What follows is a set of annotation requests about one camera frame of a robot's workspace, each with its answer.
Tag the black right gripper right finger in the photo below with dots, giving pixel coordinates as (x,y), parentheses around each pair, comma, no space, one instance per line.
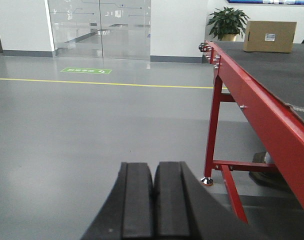
(184,210)

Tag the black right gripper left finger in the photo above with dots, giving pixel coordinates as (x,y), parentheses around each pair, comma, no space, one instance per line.
(127,213)

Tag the brown cardboard package box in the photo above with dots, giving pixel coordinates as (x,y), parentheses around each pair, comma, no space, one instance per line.
(269,36)

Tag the green floor sticker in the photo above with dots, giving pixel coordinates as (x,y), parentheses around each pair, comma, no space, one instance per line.
(86,70)

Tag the glass double door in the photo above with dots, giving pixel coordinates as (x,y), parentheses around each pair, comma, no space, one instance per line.
(105,29)

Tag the green potted plant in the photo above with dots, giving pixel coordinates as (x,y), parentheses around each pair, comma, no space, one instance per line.
(227,21)

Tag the red conveyor frame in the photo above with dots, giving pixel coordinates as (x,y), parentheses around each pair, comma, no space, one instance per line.
(286,150)

